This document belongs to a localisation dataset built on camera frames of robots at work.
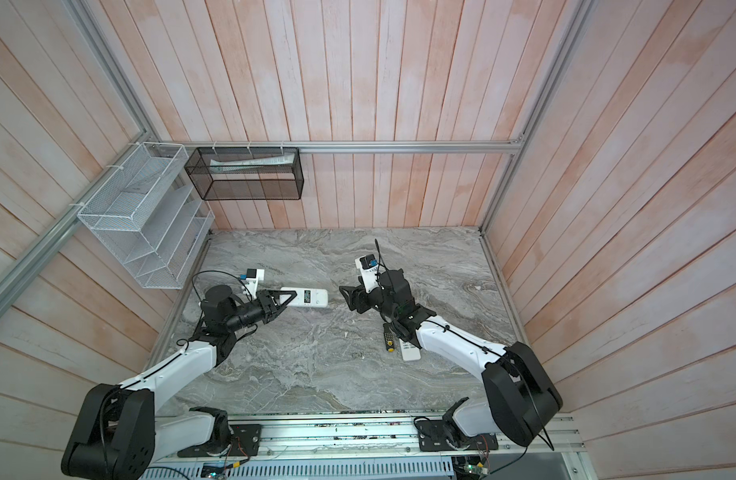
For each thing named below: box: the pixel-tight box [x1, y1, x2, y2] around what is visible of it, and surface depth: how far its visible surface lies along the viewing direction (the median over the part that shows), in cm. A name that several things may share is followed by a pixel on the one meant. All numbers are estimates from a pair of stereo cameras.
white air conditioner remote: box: [399, 338, 421, 361], surface depth 89 cm
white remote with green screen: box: [279, 287, 329, 308], surface depth 81 cm
